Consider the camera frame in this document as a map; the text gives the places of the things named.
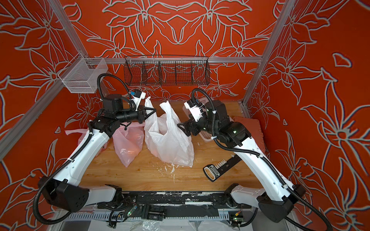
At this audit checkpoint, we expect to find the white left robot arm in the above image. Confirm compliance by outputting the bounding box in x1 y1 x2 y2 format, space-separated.
32 73 156 225

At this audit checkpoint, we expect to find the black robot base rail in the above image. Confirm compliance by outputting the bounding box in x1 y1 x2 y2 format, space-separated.
97 191 251 219

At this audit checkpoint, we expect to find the black wire wall basket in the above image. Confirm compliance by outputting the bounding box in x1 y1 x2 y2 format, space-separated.
123 55 211 86

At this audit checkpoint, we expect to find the black handheld label tool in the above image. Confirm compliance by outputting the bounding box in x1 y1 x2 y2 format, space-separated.
203 155 241 182

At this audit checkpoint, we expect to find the pink plastic bag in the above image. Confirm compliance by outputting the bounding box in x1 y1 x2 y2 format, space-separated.
112 122 145 167
65 129 108 157

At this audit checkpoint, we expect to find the white plastic perforated basket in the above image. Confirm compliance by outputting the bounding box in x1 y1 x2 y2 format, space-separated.
177 100 231 143

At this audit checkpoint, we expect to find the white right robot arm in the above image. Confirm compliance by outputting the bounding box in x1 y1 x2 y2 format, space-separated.
177 88 333 231

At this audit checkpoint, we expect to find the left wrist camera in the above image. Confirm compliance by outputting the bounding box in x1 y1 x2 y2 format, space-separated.
130 90 146 111

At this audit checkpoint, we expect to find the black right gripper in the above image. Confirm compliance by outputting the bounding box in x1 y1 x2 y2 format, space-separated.
179 111 223 136

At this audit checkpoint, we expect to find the red plastic tool case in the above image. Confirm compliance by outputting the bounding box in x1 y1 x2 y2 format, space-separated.
233 116 266 154

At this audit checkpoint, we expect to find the clear wire mesh basket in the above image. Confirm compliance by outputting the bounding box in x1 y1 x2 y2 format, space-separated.
58 58 108 93

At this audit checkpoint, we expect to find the white translucent plastic bag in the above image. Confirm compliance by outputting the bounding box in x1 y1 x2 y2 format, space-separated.
144 101 195 167

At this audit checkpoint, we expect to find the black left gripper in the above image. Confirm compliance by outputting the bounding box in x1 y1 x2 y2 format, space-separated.
116 104 157 125

